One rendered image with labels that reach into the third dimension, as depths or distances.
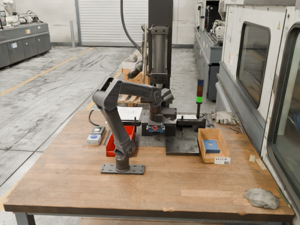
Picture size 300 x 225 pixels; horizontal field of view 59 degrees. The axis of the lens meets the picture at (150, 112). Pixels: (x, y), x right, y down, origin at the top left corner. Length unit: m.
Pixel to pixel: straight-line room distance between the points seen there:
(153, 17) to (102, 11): 9.54
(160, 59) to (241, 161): 0.66
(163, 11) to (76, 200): 1.01
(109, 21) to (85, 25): 1.00
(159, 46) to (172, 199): 0.76
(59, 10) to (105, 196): 10.76
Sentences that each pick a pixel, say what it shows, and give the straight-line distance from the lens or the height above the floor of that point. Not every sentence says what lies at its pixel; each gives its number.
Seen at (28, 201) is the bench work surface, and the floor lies 0.90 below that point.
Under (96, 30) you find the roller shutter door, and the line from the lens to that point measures 11.12.
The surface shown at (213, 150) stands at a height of 0.92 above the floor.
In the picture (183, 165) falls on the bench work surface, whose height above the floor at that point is 0.90.
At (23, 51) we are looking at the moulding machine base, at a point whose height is 0.32.
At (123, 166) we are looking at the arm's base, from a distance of 1.24.
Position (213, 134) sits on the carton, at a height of 0.94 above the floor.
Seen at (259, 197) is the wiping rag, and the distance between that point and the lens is 1.17.
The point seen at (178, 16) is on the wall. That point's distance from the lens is 10.64.
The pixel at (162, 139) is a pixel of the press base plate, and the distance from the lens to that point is 1.54.
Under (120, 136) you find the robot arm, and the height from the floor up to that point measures 1.09.
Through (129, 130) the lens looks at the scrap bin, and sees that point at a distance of 1.57.
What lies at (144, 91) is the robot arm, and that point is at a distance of 1.16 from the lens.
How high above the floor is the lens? 1.62
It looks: 22 degrees down
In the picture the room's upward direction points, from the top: straight up
